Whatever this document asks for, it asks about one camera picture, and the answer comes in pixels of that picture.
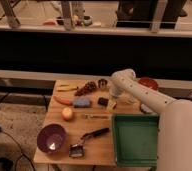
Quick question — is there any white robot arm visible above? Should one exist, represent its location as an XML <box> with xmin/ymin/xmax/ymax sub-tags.
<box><xmin>110</xmin><ymin>69</ymin><xmax>192</xmax><ymax>171</ymax></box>

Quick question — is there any green square tray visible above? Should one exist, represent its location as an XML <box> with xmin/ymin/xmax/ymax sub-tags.
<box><xmin>112</xmin><ymin>114</ymin><xmax>159</xmax><ymax>167</ymax></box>

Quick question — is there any metal railing frame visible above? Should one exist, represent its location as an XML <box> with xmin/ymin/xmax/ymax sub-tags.
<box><xmin>0</xmin><ymin>0</ymin><xmax>192</xmax><ymax>38</ymax></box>

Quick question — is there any black small block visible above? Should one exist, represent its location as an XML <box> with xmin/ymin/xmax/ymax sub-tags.
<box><xmin>98</xmin><ymin>97</ymin><xmax>108</xmax><ymax>106</ymax></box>

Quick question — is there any thin metal knife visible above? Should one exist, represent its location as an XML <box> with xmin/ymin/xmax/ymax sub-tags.
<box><xmin>82</xmin><ymin>114</ymin><xmax>108</xmax><ymax>119</ymax></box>

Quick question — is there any blue eraser block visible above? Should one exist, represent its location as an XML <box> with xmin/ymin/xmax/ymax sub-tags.
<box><xmin>73</xmin><ymin>97</ymin><xmax>91</xmax><ymax>108</ymax></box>

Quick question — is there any black handled metal spatula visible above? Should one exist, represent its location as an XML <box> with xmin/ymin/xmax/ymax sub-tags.
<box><xmin>69</xmin><ymin>127</ymin><xmax>110</xmax><ymax>158</ymax></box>

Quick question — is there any red bowl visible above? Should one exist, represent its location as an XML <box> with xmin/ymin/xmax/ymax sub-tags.
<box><xmin>138</xmin><ymin>77</ymin><xmax>158</xmax><ymax>90</ymax></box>

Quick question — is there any small metal cup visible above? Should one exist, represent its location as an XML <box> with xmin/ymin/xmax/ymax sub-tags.
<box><xmin>98</xmin><ymin>79</ymin><xmax>108</xmax><ymax>90</ymax></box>

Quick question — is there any bunch of dark grapes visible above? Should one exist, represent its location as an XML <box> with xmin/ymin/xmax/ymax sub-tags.
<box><xmin>75</xmin><ymin>81</ymin><xmax>97</xmax><ymax>96</ymax></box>

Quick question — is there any purple bowl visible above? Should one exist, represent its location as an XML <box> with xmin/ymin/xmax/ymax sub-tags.
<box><xmin>37</xmin><ymin>124</ymin><xmax>66</xmax><ymax>154</ymax></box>

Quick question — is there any orange carrot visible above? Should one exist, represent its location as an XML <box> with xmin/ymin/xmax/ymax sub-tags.
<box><xmin>54</xmin><ymin>96</ymin><xmax>73</xmax><ymax>106</ymax></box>

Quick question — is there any black floor cable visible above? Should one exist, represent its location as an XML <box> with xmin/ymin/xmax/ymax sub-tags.
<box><xmin>0</xmin><ymin>122</ymin><xmax>37</xmax><ymax>171</ymax></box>

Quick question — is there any yellow handled tool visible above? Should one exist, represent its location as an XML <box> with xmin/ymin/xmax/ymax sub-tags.
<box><xmin>57</xmin><ymin>87</ymin><xmax>78</xmax><ymax>92</ymax></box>

